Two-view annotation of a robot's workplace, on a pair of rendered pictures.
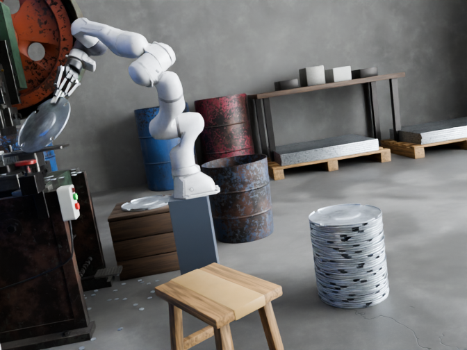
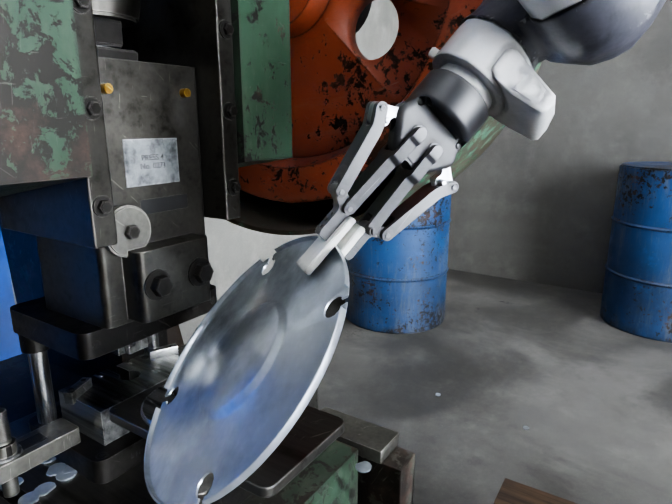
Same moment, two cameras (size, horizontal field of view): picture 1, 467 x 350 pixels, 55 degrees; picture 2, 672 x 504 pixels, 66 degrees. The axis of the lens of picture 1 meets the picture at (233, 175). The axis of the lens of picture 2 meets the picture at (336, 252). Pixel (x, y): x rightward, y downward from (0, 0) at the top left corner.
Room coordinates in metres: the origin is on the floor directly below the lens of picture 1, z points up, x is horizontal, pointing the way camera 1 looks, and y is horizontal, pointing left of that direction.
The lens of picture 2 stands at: (1.68, 0.42, 1.11)
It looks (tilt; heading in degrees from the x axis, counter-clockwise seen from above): 14 degrees down; 38
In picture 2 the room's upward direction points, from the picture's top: straight up
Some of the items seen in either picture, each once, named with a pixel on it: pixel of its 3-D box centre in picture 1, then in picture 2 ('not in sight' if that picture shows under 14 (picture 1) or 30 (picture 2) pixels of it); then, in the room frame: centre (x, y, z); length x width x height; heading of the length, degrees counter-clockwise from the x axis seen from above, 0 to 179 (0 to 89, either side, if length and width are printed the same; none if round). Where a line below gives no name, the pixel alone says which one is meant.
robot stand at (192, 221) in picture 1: (196, 239); not in sight; (2.12, 0.23, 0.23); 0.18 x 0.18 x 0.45; 0
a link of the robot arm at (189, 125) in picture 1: (187, 139); not in sight; (2.12, 0.19, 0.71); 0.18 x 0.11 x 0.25; 95
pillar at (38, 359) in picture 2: not in sight; (40, 370); (1.92, 1.07, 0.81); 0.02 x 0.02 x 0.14
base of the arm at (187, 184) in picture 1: (194, 179); not in sight; (2.12, 0.19, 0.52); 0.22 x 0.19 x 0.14; 90
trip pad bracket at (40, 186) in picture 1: (35, 196); not in sight; (1.71, 0.76, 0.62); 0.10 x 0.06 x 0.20; 5
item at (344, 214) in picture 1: (344, 214); not in sight; (1.78, -0.42, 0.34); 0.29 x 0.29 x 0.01
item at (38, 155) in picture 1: (40, 162); (227, 461); (2.02, 0.85, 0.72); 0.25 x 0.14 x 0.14; 95
